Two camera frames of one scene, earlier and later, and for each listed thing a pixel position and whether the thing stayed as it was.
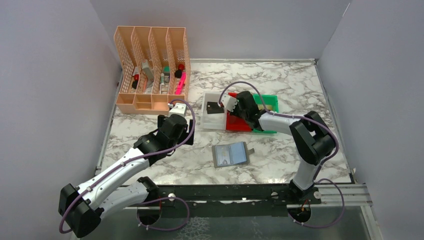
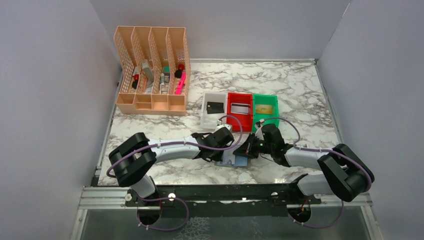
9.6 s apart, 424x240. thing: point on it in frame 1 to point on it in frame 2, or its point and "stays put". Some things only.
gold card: [268, 107] stays put
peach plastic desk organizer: [156, 67] stays put
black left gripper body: [162, 122] to [216, 156]
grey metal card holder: [231, 154] stays put
